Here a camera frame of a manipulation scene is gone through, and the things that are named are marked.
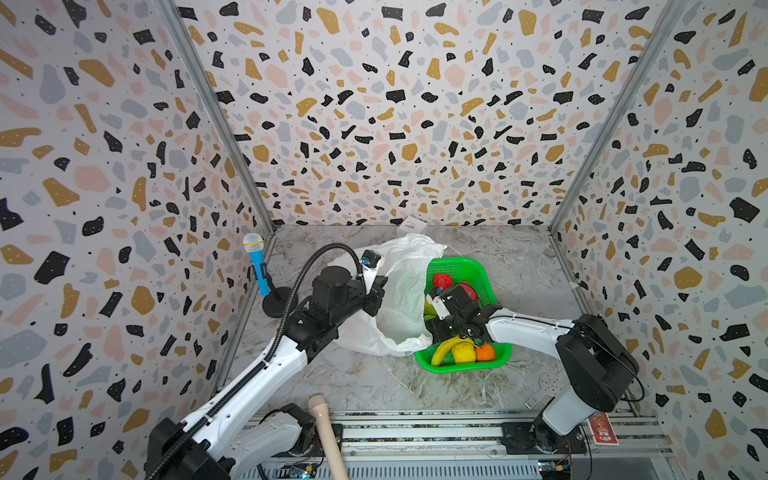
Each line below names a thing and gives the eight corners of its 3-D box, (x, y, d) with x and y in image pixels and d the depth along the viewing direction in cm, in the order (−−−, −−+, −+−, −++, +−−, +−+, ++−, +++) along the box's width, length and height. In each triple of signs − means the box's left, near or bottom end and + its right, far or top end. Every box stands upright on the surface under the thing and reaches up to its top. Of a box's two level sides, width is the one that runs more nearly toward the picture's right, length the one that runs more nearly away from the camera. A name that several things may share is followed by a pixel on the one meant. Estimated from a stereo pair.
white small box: (399, 234, 123) (399, 226, 119) (404, 222, 127) (405, 214, 123) (420, 240, 121) (421, 231, 117) (425, 228, 125) (426, 219, 122)
